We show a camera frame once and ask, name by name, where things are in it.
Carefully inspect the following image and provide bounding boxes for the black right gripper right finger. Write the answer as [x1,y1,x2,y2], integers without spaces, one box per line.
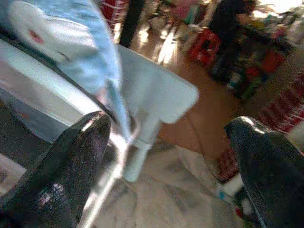
[224,116,304,228]

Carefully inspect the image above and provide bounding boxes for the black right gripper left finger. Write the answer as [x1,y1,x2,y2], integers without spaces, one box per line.
[0,110,112,228]

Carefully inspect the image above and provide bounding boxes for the small blue white packet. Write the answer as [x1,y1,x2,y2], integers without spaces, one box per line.
[215,175,245,202]

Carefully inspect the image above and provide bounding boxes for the red white striped cloth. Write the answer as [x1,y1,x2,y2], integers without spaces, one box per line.
[257,78,304,134]

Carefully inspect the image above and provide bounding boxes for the large white folding table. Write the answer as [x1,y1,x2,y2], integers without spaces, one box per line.
[0,39,143,228]

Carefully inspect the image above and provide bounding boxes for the small white plastic table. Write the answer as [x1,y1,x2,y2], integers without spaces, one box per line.
[117,45,200,183]

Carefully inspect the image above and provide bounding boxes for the light blue plastic container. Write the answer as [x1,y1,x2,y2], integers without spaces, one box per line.
[40,0,133,143]

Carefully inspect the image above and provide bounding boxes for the red plastic crate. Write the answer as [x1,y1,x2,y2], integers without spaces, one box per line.
[187,28,223,66]

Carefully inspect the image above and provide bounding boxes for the white sheet red marks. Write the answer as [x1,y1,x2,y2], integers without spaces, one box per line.
[0,0,95,63]

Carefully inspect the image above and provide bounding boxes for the dark wooden post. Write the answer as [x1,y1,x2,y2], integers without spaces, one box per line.
[120,0,146,48]

